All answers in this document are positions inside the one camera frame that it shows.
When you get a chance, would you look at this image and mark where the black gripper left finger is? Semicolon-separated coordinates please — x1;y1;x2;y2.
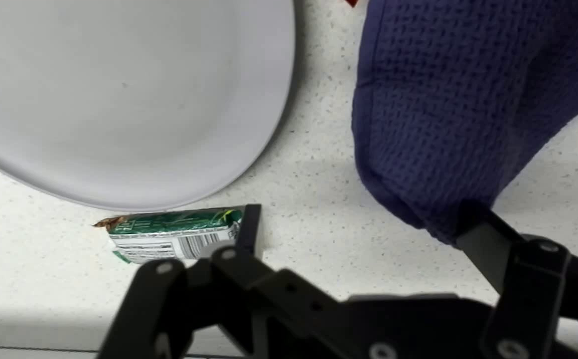
97;203;411;359

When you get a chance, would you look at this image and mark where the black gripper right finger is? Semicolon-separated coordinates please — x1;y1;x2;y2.
455;209;578;359

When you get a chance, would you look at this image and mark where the green snack packet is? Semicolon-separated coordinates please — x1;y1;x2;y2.
93;203;248;267

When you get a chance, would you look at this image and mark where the dark blue waffle towel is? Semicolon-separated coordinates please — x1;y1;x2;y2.
352;0;578;247

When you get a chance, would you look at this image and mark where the grey round plate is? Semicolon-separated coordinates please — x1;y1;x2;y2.
0;0;298;211

